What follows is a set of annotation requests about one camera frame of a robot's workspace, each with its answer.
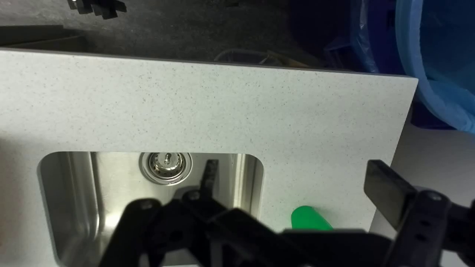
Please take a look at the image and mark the metal sink drain strainer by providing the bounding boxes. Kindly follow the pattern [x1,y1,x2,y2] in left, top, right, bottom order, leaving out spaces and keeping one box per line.
[139,152,195,187]

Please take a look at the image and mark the dark blue trash bin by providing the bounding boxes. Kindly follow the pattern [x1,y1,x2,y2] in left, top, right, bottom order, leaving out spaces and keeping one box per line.
[287,0,462,131]

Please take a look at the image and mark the stainless steel sink basin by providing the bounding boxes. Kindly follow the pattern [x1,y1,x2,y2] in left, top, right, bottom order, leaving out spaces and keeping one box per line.
[36,150,266,267]

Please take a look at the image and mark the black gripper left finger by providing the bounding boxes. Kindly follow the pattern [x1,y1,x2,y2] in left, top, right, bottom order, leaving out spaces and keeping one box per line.
[98,159,280,267]

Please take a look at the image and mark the green plastic cup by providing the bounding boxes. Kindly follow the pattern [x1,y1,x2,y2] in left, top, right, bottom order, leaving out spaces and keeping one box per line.
[290,204,334,233]

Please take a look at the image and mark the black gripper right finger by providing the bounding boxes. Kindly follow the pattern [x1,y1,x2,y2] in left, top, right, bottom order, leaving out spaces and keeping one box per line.
[363,159,475,267]

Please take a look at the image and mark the black plastic bracket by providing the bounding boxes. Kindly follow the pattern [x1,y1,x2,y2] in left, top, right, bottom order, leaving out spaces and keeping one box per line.
[67,0,128,21]

